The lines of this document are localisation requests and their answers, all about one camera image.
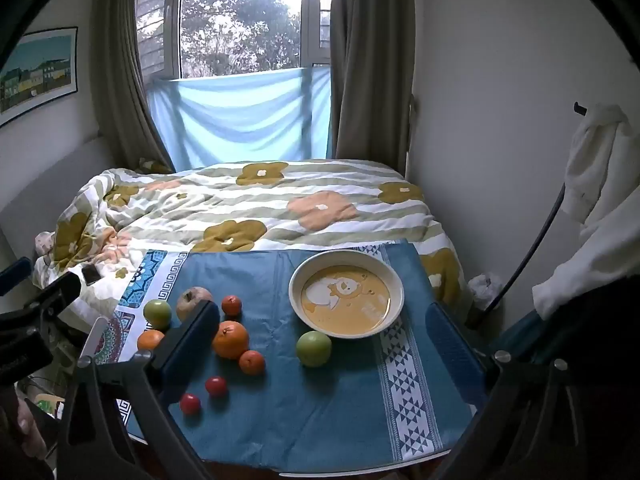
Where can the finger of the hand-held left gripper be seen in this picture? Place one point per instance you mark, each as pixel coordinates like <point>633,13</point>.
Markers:
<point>14,275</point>
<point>55,292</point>

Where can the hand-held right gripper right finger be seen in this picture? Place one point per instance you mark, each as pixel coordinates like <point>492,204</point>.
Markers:
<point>452,355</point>

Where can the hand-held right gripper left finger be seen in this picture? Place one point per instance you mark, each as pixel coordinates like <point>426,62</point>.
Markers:
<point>192,345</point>

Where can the large orange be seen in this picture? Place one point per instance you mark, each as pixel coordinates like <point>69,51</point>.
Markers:
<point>231,339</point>

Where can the red cherry tomato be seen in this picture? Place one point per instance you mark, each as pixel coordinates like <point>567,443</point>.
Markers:
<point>190,403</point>
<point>216,386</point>

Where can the small tangerine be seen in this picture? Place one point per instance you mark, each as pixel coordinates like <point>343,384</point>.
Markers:
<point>251,362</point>
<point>231,305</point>

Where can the cream bowl with bear print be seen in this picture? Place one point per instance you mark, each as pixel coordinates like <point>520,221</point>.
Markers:
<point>345,300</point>

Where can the green apple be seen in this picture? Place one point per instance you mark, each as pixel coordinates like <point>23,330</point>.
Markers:
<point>157,313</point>
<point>314,348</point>

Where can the person's left hand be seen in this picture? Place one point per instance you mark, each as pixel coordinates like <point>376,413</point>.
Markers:
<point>27,425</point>

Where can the small black device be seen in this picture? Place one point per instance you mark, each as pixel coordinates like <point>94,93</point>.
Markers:
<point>91,274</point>

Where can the pale reddish apple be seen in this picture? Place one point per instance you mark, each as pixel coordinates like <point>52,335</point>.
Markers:
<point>190,297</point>

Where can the crumpled white bag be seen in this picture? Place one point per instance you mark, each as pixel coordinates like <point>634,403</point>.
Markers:
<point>485,287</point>

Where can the blue patterned tablecloth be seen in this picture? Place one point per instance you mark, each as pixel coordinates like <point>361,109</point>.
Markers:
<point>300,410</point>

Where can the floral striped blanket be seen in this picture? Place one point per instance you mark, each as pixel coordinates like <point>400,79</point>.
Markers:
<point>250,205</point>

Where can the grey-brown curtain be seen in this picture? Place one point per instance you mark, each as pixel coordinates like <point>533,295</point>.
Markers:
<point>370,70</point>
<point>120,85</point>

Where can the white garment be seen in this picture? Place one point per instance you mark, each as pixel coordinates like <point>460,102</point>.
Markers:
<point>600,185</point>

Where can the light blue window cloth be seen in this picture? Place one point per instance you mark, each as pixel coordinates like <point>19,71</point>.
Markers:
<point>235,120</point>

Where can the window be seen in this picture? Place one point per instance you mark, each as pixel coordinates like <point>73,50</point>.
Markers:
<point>235,20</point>

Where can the framed wall poster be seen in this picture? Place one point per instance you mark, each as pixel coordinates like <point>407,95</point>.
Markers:
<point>37,70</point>

